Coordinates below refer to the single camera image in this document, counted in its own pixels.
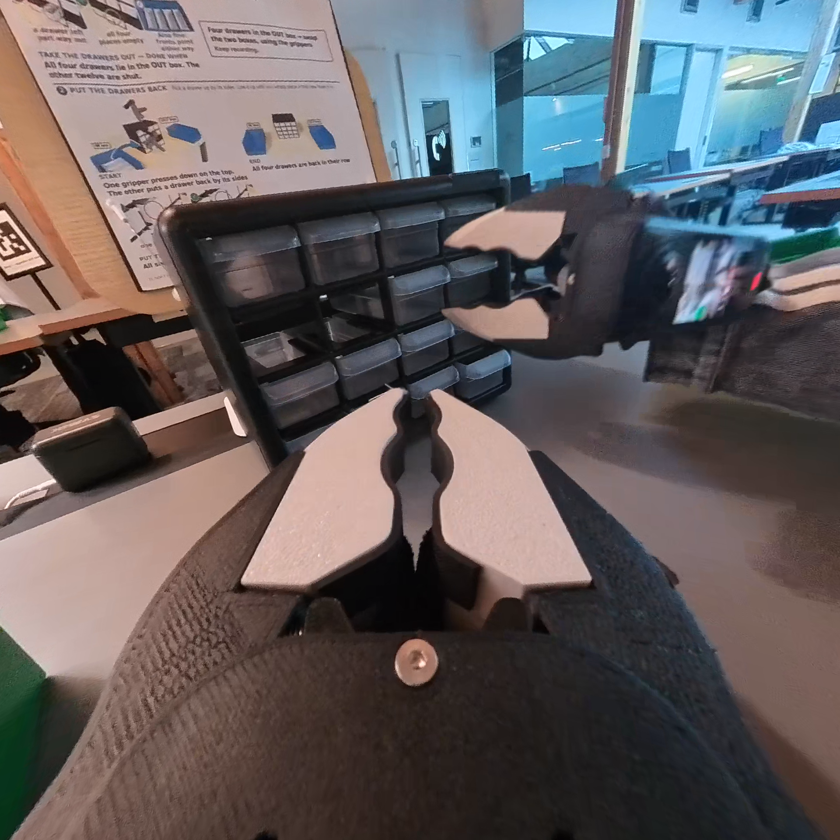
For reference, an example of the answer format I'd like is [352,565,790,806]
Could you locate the black drawer cabinet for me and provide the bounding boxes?
[157,169,513,463]

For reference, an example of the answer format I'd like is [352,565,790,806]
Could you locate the black white marker tag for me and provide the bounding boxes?
[0,202,53,283]

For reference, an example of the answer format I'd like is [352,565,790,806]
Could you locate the rows of cabinet drawers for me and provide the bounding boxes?
[197,197,511,437]

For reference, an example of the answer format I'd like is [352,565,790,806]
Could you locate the frosted glass partition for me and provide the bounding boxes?
[492,33,624,188]

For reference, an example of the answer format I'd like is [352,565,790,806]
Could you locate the tan wooden board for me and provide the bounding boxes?
[0,13,395,306]

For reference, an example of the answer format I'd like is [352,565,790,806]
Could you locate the white cable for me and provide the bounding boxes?
[0,482,56,513]

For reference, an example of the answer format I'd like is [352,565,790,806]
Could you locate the black rectangular case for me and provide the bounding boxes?
[29,406,152,493]

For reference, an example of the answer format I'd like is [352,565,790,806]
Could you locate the white instruction poster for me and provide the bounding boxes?
[0,0,378,293]

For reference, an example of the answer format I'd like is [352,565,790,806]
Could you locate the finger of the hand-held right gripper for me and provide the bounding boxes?
[443,298,559,342]
[443,209,568,260]

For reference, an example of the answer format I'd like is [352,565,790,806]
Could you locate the wooden-edged side desk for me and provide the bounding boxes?
[0,298,198,408]

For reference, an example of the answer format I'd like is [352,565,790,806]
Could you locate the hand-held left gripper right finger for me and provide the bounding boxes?
[428,389,595,630]

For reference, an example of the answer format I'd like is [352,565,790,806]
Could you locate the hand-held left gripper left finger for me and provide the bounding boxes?
[240,388,411,593]

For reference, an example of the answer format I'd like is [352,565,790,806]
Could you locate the white door with phone icon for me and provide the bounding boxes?
[394,49,493,181]

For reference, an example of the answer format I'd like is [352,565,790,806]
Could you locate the wooden support post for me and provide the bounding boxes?
[784,0,834,142]
[600,0,647,178]

